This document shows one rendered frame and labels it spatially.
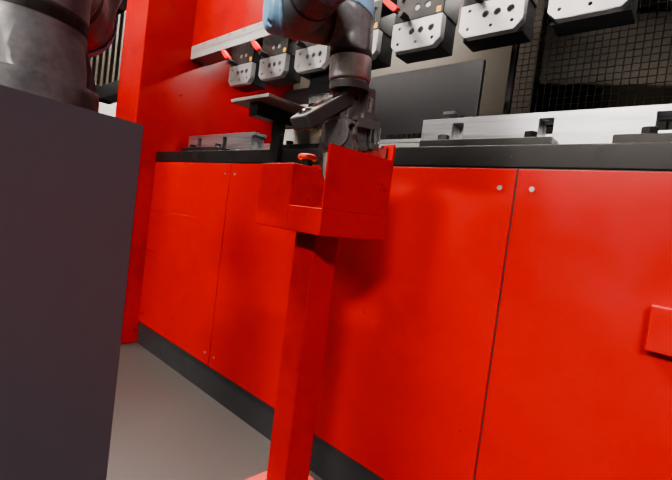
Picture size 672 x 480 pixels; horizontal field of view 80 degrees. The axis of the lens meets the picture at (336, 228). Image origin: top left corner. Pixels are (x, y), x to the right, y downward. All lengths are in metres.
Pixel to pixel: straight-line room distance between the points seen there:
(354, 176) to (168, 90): 1.48
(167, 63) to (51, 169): 1.63
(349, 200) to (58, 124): 0.42
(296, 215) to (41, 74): 0.40
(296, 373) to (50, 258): 0.47
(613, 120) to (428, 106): 0.93
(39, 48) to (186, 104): 1.60
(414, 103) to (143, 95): 1.17
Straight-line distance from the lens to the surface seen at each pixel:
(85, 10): 0.57
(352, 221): 0.70
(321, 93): 1.41
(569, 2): 1.06
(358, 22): 0.76
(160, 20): 2.12
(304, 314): 0.76
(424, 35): 1.18
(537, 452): 0.91
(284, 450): 0.87
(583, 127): 0.97
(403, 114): 1.81
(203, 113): 2.13
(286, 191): 0.73
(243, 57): 1.76
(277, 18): 0.72
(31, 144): 0.48
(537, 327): 0.84
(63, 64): 0.52
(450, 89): 1.73
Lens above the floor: 0.70
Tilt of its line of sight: 2 degrees down
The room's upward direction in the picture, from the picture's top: 7 degrees clockwise
